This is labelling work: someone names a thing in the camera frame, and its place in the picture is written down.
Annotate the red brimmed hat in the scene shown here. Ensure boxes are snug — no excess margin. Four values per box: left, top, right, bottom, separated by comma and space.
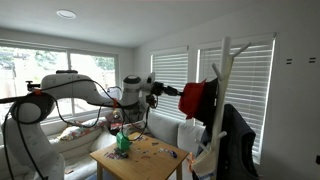
177, 79, 208, 121

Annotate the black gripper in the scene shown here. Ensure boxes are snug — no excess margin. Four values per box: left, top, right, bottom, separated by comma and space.
153, 81, 185, 98

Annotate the orange octopus plush toy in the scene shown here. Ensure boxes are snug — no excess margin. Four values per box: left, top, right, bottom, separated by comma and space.
185, 152, 196, 171

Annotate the large glass window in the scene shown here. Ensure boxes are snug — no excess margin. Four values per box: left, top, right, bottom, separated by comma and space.
0, 39, 120, 128

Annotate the red green christmas sticker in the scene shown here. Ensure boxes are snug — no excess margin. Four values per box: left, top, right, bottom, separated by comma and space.
103, 151, 117, 160

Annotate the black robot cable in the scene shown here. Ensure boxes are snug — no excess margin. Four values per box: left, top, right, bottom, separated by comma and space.
1, 78, 152, 180

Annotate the green ridged plastic object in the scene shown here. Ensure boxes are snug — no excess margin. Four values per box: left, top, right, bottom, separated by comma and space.
115, 131, 131, 152

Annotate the dark blue quilted jacket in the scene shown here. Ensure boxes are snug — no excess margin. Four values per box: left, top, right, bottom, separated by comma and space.
202, 103, 259, 180

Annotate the snowman sticker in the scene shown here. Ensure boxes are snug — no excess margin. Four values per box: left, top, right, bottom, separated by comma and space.
134, 134, 150, 143

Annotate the wide white window blind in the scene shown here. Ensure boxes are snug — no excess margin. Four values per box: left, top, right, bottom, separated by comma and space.
197, 36, 276, 165

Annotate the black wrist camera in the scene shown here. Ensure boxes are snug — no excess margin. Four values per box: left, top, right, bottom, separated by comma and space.
145, 93, 160, 110

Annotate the white tote bag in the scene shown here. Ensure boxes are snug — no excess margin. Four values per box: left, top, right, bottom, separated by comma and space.
190, 146, 218, 180

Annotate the round ceiling light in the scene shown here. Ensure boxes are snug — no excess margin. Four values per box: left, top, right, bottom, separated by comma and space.
56, 9, 77, 20

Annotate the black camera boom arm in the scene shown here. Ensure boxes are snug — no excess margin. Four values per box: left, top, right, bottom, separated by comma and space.
0, 79, 42, 105

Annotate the small blue toy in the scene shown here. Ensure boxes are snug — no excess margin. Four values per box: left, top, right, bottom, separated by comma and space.
167, 149, 179, 159

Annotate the black stereo camera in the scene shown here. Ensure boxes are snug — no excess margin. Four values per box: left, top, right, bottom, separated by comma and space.
55, 69, 79, 75

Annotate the light wooden table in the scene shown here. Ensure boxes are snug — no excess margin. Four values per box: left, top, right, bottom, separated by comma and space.
89, 131, 190, 180

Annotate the white wooden coat rack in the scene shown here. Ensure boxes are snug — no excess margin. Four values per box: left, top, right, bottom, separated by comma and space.
193, 35, 253, 180

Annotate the floral throw pillow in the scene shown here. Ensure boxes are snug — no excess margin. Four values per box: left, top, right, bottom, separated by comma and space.
59, 117, 108, 141

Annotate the light grey sofa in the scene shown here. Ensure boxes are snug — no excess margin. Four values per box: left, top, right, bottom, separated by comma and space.
0, 111, 205, 180

